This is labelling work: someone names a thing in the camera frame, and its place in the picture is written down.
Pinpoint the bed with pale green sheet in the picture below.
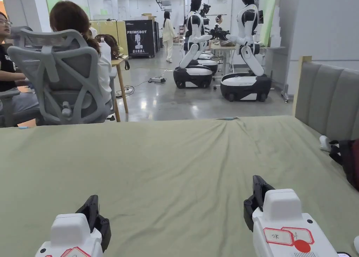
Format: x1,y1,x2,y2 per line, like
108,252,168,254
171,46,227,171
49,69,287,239
0,115,359,257

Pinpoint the wooden table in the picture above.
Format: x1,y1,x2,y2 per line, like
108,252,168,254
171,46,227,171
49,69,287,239
110,58,130,123

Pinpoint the white table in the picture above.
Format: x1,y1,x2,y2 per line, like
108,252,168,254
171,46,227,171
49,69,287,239
210,42,286,82

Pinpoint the white hand controller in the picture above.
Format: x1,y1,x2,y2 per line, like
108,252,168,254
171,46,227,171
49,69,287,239
319,135,332,152

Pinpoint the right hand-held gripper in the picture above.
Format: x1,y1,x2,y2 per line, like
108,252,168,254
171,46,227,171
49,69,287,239
243,175,339,257

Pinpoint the white and black humanoid robot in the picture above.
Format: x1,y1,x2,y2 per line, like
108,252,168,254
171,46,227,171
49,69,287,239
213,0,273,103
173,0,214,89

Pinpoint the black printed cabinet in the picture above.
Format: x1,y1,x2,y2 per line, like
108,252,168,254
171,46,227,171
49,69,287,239
125,19,156,60

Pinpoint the white and black robot base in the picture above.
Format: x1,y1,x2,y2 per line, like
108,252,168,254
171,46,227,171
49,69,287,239
196,52,219,74

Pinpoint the dark bag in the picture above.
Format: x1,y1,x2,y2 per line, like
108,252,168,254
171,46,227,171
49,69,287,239
328,139,359,193

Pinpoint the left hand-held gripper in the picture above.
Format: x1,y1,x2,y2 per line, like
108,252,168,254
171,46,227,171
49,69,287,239
35,195,111,257

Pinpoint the grey padded headboard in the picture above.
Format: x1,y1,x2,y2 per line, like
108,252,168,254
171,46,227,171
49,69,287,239
292,56,359,142

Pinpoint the grey mesh office chair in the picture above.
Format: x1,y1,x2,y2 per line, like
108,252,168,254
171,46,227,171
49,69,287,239
0,26,116,128

